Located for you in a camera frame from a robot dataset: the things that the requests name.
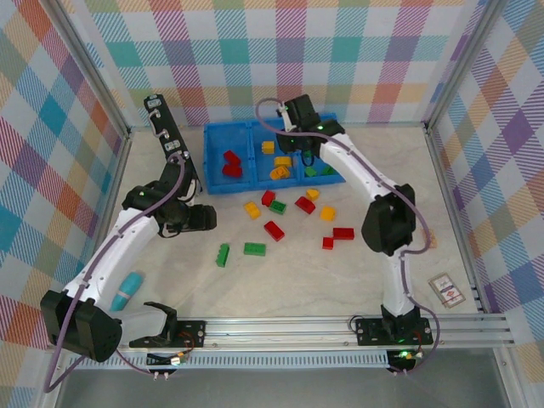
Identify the green square lego brick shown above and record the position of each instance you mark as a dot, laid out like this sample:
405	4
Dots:
310	172
277	207

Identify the green curved lego brick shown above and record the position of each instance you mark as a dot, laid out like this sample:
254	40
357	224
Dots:
328	171

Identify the yellow square lego brick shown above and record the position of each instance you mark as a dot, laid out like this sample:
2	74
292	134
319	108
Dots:
268	147
327	213

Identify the yellow curved lego brick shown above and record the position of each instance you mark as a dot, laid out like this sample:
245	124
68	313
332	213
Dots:
252	210

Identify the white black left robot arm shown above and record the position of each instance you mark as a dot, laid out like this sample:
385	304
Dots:
123	238

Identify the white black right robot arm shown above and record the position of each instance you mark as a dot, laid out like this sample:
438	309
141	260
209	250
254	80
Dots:
353	166

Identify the yellow sloped lego brick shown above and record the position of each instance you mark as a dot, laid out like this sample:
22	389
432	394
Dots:
313	194

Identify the red curved lego brick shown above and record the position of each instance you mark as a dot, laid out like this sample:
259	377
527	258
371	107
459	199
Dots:
304	205

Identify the red square lego brick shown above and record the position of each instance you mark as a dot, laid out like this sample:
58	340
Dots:
268	197

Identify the green stepped lego brick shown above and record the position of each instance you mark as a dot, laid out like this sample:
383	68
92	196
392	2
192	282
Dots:
222	256

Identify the red long lego brick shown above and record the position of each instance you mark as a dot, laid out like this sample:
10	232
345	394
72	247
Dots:
343	233
274	230

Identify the red small lego brick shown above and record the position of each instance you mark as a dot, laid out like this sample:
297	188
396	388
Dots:
328	242

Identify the green long lego brick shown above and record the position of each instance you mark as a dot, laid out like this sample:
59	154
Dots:
255	248

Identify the light blue cylindrical bottle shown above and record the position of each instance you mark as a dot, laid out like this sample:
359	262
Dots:
127	291

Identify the small orange patterned sticker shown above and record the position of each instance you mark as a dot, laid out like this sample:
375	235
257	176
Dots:
430	240

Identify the small printed card box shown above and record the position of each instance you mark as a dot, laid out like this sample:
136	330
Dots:
447	290

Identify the aluminium frame back rail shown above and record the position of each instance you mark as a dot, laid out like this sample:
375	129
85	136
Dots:
382	126

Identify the aluminium frame side rail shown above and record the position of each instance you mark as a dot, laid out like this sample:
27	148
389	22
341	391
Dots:
117	166
450	204

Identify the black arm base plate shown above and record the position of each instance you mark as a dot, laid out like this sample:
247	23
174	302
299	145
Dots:
191	331
370	331

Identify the aluminium mounting rail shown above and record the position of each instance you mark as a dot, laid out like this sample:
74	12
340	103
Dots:
276	331

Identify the aluminium frame post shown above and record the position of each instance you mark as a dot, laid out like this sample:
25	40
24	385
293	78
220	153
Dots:
89	68
463	64

